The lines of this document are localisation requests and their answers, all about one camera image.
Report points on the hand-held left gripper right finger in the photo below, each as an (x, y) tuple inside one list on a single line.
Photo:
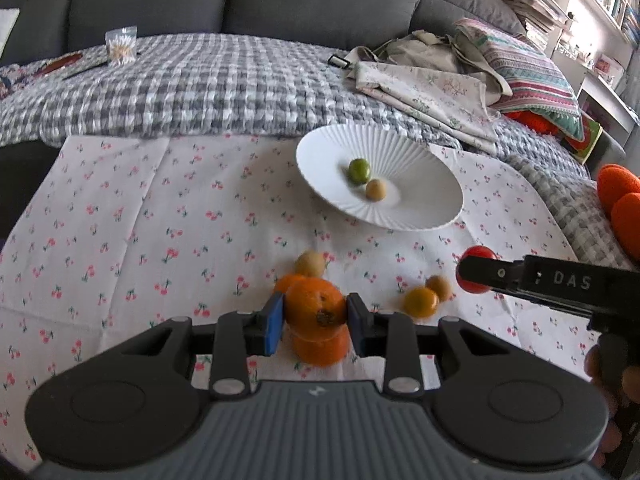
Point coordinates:
[(355, 322)]

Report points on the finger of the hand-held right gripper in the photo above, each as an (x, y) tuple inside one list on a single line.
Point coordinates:
[(492, 274)]

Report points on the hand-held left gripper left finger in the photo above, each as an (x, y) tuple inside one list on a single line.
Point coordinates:
[(274, 322)]

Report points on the red tomato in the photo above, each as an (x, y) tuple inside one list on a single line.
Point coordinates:
[(480, 252)]

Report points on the large orange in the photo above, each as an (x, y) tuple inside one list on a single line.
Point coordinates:
[(310, 310)]

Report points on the small tan fruit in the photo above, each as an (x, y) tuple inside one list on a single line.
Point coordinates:
[(376, 190), (441, 285), (310, 263)]

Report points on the yellow green fruit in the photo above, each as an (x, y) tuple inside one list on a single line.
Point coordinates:
[(421, 302)]

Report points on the white ribbed plate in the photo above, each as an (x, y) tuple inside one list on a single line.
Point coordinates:
[(420, 195)]

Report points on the person's right hand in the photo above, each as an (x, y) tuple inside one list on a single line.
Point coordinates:
[(614, 435)]

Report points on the orange plush toy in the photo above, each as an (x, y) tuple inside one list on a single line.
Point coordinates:
[(622, 205)]

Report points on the green and red cushion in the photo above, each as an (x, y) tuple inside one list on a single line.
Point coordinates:
[(585, 137)]

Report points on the green lime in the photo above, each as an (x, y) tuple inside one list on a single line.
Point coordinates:
[(358, 171)]

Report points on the orange fuzzy cushion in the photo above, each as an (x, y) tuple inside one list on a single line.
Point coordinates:
[(530, 122)]

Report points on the cherry print cloth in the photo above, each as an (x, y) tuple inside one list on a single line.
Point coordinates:
[(150, 210)]

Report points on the folded floral cloth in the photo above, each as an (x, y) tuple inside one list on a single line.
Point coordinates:
[(425, 97)]

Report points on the white cabinet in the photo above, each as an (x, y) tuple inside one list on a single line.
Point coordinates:
[(607, 95)]

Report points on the striped patterned cushion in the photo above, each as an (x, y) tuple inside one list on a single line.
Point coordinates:
[(525, 67)]

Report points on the beige canvas bag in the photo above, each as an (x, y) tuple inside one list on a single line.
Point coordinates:
[(420, 50)]

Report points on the grey checked blanket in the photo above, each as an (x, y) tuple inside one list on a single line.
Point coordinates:
[(225, 85)]

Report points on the black bag buckle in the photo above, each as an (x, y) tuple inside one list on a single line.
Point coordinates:
[(339, 60)]

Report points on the stack of magazines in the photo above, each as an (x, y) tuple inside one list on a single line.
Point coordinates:
[(532, 10)]

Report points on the clear bag of cotton swabs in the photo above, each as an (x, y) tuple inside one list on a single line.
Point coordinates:
[(121, 46)]

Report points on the red flat packet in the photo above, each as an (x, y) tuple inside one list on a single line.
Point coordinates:
[(65, 62)]

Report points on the dark floral cloth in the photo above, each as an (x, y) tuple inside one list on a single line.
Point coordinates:
[(15, 82)]

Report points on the white printed cushion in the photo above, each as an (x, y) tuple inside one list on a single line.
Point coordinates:
[(7, 25)]

